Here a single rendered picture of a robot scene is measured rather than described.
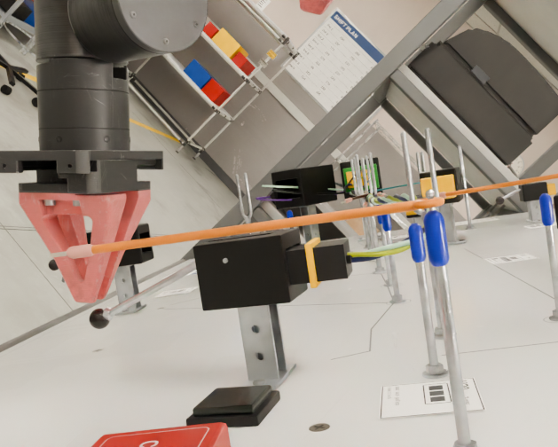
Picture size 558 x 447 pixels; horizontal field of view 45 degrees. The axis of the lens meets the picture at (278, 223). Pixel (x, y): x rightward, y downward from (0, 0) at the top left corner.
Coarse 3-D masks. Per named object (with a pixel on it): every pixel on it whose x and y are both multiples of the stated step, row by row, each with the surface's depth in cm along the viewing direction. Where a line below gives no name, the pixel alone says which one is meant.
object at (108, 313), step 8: (192, 264) 42; (176, 272) 43; (184, 272) 43; (168, 280) 43; (176, 280) 43; (152, 288) 43; (160, 288) 43; (136, 296) 44; (144, 296) 44; (120, 304) 44; (128, 304) 44; (104, 312) 44; (112, 312) 44
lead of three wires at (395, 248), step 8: (424, 208) 45; (424, 232) 41; (408, 240) 40; (376, 248) 40; (384, 248) 40; (392, 248) 40; (400, 248) 40; (408, 248) 40; (352, 256) 40; (360, 256) 40; (368, 256) 40; (376, 256) 40
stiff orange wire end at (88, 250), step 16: (368, 208) 27; (384, 208) 26; (400, 208) 26; (416, 208) 26; (240, 224) 28; (256, 224) 28; (272, 224) 27; (288, 224) 27; (304, 224) 27; (128, 240) 29; (144, 240) 29; (160, 240) 29; (176, 240) 29; (192, 240) 28; (80, 256) 30
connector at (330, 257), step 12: (336, 240) 41; (348, 240) 41; (288, 252) 39; (300, 252) 39; (324, 252) 39; (336, 252) 39; (348, 252) 40; (288, 264) 39; (300, 264) 39; (324, 264) 39; (336, 264) 39; (348, 264) 40; (300, 276) 39; (324, 276) 39; (336, 276) 39; (348, 276) 39
